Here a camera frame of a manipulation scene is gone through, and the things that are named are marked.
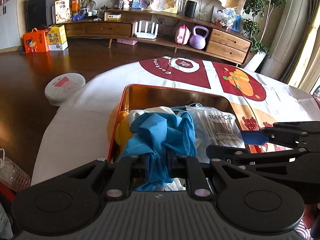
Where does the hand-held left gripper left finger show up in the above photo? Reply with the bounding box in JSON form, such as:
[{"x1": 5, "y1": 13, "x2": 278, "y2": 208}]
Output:
[{"x1": 74, "y1": 154, "x2": 148, "y2": 201}]

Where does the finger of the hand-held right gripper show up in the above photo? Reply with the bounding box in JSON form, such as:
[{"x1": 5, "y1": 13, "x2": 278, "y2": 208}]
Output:
[
  {"x1": 241, "y1": 121, "x2": 320, "y2": 146},
  {"x1": 206, "y1": 144, "x2": 308, "y2": 172}
]

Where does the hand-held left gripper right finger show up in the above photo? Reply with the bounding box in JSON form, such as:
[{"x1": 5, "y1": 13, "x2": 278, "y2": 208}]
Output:
[{"x1": 170, "y1": 154, "x2": 248, "y2": 201}]

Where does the blue nitrile glove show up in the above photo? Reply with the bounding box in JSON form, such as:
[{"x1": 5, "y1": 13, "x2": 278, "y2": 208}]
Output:
[{"x1": 117, "y1": 112, "x2": 197, "y2": 188}]

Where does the cotton swab bag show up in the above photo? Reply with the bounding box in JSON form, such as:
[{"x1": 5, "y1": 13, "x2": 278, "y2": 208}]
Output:
[{"x1": 186, "y1": 105, "x2": 247, "y2": 164}]

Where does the yellow rubber chicken toy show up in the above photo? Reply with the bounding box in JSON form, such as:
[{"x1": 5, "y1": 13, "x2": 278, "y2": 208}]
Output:
[{"x1": 116, "y1": 111, "x2": 131, "y2": 150}]

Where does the white cloth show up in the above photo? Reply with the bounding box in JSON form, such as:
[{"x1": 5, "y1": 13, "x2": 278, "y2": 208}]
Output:
[{"x1": 129, "y1": 106, "x2": 187, "y2": 120}]

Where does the blue ear-loop face mask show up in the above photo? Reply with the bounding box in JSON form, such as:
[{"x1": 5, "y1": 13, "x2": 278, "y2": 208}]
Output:
[{"x1": 171, "y1": 102, "x2": 204, "y2": 117}]

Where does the red metal box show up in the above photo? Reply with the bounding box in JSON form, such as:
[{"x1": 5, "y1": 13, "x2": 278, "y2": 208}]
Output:
[{"x1": 107, "y1": 84, "x2": 250, "y2": 165}]

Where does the white and red printed tablecloth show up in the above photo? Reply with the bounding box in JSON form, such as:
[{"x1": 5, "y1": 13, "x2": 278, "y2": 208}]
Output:
[{"x1": 31, "y1": 56, "x2": 320, "y2": 188}]

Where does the yellow curtain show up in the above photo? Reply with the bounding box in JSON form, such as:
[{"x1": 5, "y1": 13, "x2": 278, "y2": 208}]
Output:
[{"x1": 287, "y1": 20, "x2": 320, "y2": 90}]

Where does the beige standing air conditioner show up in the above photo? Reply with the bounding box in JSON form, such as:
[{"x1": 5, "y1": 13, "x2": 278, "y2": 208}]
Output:
[{"x1": 261, "y1": 0, "x2": 320, "y2": 80}]

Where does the wooden TV cabinet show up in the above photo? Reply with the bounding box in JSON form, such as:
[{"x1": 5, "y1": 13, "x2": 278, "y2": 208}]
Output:
[{"x1": 56, "y1": 7, "x2": 253, "y2": 65}]

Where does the white robot vacuum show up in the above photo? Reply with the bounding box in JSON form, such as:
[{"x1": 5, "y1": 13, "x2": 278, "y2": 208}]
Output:
[{"x1": 45, "y1": 72, "x2": 86, "y2": 107}]

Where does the purple kettlebell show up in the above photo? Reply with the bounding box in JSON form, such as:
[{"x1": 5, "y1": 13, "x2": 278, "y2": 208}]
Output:
[{"x1": 189, "y1": 25, "x2": 209, "y2": 50}]

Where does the blue bottle pack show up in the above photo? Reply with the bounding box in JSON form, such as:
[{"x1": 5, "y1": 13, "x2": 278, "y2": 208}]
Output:
[{"x1": 231, "y1": 14, "x2": 242, "y2": 32}]

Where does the clear plastic bag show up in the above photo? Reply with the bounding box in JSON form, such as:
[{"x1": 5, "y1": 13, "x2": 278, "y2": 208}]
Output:
[{"x1": 216, "y1": 7, "x2": 237, "y2": 28}]

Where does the pink small case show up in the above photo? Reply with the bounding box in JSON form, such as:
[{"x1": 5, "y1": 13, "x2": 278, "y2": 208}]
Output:
[{"x1": 174, "y1": 24, "x2": 190, "y2": 45}]

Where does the potted green tree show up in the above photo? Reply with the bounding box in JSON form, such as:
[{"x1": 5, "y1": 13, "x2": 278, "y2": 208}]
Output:
[{"x1": 241, "y1": 0, "x2": 288, "y2": 73}]

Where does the white router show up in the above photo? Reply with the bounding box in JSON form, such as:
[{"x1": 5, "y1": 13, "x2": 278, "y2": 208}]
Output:
[{"x1": 134, "y1": 21, "x2": 159, "y2": 39}]

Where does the white fan-shaped ornament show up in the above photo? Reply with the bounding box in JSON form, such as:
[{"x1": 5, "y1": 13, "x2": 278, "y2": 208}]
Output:
[{"x1": 195, "y1": 0, "x2": 222, "y2": 20}]

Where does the black cylinder speaker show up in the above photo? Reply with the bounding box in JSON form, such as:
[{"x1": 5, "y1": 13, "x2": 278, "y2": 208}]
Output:
[{"x1": 185, "y1": 0, "x2": 197, "y2": 18}]

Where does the yellow and white carton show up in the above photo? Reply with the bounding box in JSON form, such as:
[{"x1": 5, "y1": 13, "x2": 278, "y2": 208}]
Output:
[{"x1": 46, "y1": 24, "x2": 68, "y2": 52}]

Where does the small yellow box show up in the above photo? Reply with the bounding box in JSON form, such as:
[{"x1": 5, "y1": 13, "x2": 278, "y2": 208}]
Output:
[{"x1": 104, "y1": 12, "x2": 122, "y2": 21}]

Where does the dark teapot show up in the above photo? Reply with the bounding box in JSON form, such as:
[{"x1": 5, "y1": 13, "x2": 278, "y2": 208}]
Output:
[{"x1": 97, "y1": 5, "x2": 108, "y2": 19}]

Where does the orange gift box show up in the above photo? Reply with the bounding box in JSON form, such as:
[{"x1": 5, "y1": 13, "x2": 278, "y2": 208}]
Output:
[{"x1": 23, "y1": 29, "x2": 50, "y2": 53}]

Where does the small leafy potted plant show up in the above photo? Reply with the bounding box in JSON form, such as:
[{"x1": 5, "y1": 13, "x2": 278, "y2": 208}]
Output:
[{"x1": 79, "y1": 0, "x2": 96, "y2": 15}]

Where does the orange paper bag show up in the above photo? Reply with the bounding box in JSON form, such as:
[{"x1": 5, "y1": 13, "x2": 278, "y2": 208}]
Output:
[{"x1": 55, "y1": 0, "x2": 82, "y2": 13}]

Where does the black cabinet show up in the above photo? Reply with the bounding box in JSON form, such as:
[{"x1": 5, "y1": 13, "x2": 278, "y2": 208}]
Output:
[{"x1": 26, "y1": 0, "x2": 63, "y2": 32}]

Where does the photo frame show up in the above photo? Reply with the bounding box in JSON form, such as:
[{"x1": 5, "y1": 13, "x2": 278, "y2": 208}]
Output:
[{"x1": 211, "y1": 5, "x2": 225, "y2": 23}]

